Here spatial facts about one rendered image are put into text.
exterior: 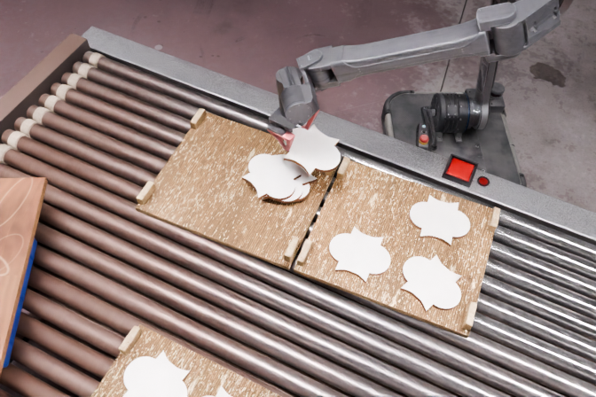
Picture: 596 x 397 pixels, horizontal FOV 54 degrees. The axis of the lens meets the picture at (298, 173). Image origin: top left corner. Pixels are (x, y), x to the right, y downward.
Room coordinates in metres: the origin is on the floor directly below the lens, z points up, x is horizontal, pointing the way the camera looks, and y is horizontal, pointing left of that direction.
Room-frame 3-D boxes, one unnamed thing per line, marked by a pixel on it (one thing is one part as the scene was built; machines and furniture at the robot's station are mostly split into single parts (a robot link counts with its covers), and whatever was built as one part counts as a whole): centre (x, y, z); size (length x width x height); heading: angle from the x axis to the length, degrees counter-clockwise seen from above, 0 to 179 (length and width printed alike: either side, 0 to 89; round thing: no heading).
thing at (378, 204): (0.72, -0.25, 0.93); 0.41 x 0.35 x 0.02; 70
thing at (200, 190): (0.86, 0.14, 0.93); 0.41 x 0.35 x 0.02; 69
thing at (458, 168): (0.94, -0.43, 0.92); 0.06 x 0.06 x 0.01; 67
